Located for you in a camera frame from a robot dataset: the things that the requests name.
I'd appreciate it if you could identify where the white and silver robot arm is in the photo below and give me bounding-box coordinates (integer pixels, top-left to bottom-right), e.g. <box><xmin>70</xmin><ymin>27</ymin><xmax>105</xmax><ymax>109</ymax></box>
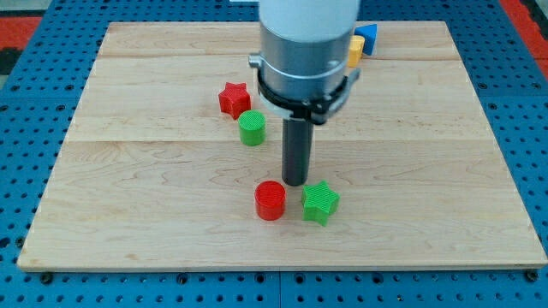
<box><xmin>248</xmin><ymin>0</ymin><xmax>360</xmax><ymax>125</ymax></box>

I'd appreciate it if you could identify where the blue triangle block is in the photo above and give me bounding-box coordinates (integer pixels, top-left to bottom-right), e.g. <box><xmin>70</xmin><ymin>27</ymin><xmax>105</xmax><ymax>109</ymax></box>
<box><xmin>354</xmin><ymin>24</ymin><xmax>378</xmax><ymax>56</ymax></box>

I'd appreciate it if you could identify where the green star block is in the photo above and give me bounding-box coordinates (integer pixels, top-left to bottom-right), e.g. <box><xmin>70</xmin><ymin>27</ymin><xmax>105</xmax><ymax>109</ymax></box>
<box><xmin>301</xmin><ymin>181</ymin><xmax>340</xmax><ymax>227</ymax></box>

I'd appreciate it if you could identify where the yellow block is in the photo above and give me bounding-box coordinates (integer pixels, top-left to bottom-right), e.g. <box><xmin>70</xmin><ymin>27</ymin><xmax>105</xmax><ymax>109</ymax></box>
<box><xmin>347</xmin><ymin>35</ymin><xmax>366</xmax><ymax>68</ymax></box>

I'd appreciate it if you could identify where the red star block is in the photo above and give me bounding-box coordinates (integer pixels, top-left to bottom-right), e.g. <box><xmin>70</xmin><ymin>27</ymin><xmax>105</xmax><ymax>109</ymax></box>
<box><xmin>218</xmin><ymin>82</ymin><xmax>252</xmax><ymax>120</ymax></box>

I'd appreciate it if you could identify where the green cylinder block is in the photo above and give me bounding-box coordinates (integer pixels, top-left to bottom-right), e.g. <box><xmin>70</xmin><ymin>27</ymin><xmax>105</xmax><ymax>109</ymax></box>
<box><xmin>238</xmin><ymin>110</ymin><xmax>266</xmax><ymax>146</ymax></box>

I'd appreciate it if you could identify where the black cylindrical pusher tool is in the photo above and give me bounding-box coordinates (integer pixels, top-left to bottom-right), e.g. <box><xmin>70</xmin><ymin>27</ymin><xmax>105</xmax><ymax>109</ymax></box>
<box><xmin>282</xmin><ymin>120</ymin><xmax>313</xmax><ymax>187</ymax></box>

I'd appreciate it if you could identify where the wooden board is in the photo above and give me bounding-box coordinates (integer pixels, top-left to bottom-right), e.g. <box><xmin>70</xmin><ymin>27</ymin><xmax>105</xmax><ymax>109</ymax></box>
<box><xmin>17</xmin><ymin>21</ymin><xmax>547</xmax><ymax>272</ymax></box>

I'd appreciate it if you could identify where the red cylinder block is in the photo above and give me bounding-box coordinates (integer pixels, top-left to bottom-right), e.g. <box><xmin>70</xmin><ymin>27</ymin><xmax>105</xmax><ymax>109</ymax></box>
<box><xmin>254</xmin><ymin>181</ymin><xmax>286</xmax><ymax>221</ymax></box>

